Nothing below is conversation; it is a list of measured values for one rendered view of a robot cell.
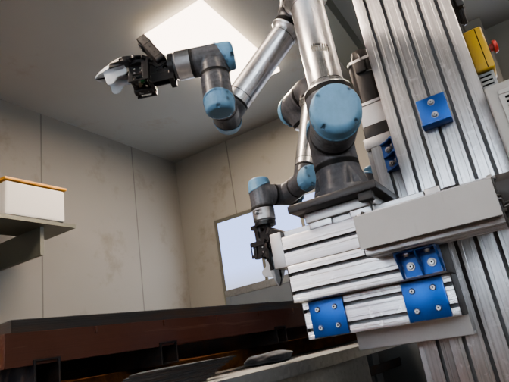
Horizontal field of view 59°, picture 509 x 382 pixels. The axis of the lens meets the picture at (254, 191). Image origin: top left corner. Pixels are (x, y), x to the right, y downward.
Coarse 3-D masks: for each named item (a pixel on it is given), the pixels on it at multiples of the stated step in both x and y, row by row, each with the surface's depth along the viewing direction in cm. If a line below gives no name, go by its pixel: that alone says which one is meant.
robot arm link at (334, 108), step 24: (288, 0) 114; (312, 0) 112; (312, 24) 109; (312, 48) 108; (312, 72) 107; (336, 72) 106; (312, 96) 104; (336, 96) 100; (312, 120) 101; (336, 120) 99; (360, 120) 101; (336, 144) 105
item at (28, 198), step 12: (0, 180) 324; (12, 180) 327; (24, 180) 333; (0, 192) 322; (12, 192) 324; (24, 192) 332; (36, 192) 340; (48, 192) 349; (60, 192) 358; (0, 204) 319; (12, 204) 321; (24, 204) 329; (36, 204) 337; (48, 204) 346; (60, 204) 354; (24, 216) 327; (36, 216) 334; (48, 216) 342; (60, 216) 351
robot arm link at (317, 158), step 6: (306, 126) 120; (306, 132) 119; (312, 144) 113; (354, 144) 116; (312, 150) 116; (318, 150) 112; (348, 150) 112; (354, 150) 114; (312, 156) 117; (318, 156) 114; (324, 156) 113; (330, 156) 112; (336, 156) 111; (342, 156) 111; (354, 156) 113; (318, 162) 114
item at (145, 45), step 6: (144, 36) 118; (138, 42) 120; (144, 42) 117; (150, 42) 117; (144, 48) 117; (150, 48) 116; (156, 48) 116; (150, 54) 115; (156, 54) 115; (162, 54) 114; (156, 60) 114; (162, 60) 115
